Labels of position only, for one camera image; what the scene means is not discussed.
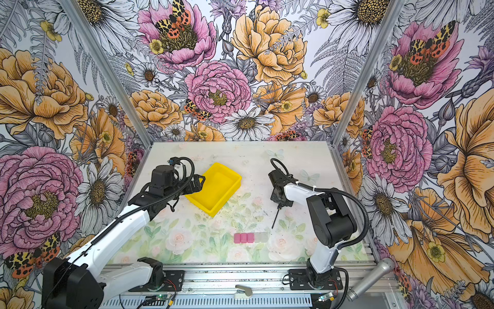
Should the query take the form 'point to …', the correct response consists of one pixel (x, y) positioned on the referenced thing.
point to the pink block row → (249, 237)
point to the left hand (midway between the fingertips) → (195, 185)
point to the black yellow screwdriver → (279, 207)
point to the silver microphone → (385, 266)
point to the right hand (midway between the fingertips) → (280, 203)
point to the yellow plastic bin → (219, 187)
